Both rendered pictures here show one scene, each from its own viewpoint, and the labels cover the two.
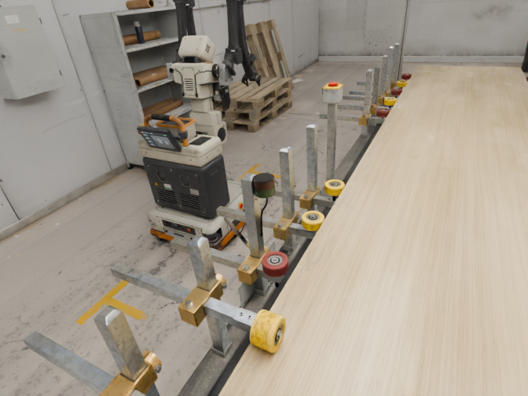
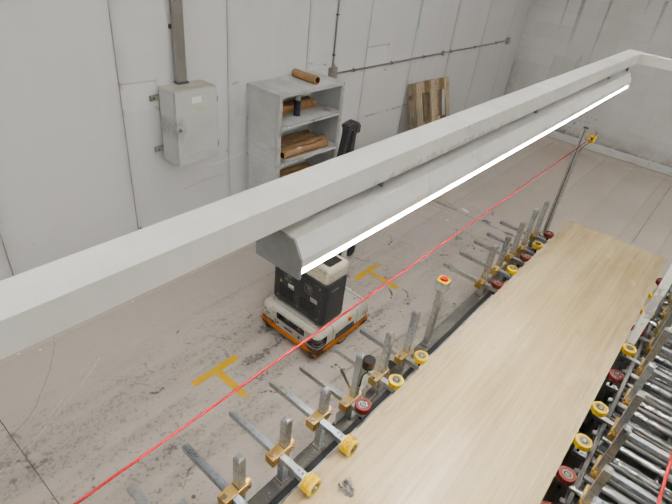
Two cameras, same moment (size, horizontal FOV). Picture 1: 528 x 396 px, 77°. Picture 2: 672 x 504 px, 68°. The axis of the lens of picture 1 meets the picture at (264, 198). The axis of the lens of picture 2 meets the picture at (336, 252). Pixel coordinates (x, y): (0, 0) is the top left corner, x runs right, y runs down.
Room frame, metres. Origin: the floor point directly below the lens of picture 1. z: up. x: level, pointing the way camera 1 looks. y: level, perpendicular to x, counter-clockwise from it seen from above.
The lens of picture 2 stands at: (-0.87, 0.04, 2.85)
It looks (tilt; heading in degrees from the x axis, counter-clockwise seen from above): 34 degrees down; 6
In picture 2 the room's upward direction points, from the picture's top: 7 degrees clockwise
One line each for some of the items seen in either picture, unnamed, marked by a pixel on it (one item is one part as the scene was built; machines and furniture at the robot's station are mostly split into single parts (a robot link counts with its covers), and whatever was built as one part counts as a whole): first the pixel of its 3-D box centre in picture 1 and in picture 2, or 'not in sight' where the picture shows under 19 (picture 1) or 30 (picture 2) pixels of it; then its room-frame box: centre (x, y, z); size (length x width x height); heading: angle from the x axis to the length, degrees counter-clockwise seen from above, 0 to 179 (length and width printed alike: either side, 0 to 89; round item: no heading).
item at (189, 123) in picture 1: (177, 129); not in sight; (2.14, 0.53, 0.87); 0.23 x 0.15 x 0.11; 59
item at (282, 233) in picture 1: (287, 224); (379, 375); (1.03, -0.08, 0.84); 0.14 x 0.06 x 0.05; 150
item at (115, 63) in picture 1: (153, 90); (293, 158); (3.79, 1.10, 0.78); 0.90 x 0.45 x 1.55; 150
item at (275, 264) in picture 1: (276, 272); (361, 410); (0.76, -0.02, 0.85); 0.08 x 0.08 x 0.11
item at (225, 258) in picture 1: (223, 258); (331, 389); (0.86, 0.15, 0.84); 0.43 x 0.03 x 0.04; 60
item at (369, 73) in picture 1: (366, 108); (485, 273); (2.13, -0.72, 0.90); 0.04 x 0.04 x 0.48; 60
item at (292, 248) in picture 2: not in sight; (528, 123); (0.89, -0.38, 2.34); 2.40 x 0.12 x 0.08; 150
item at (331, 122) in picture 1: (331, 148); (433, 318); (1.49, -0.35, 0.93); 0.05 x 0.05 x 0.45; 60
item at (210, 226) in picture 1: (205, 210); (316, 310); (2.24, 0.47, 0.16); 0.67 x 0.64 x 0.25; 149
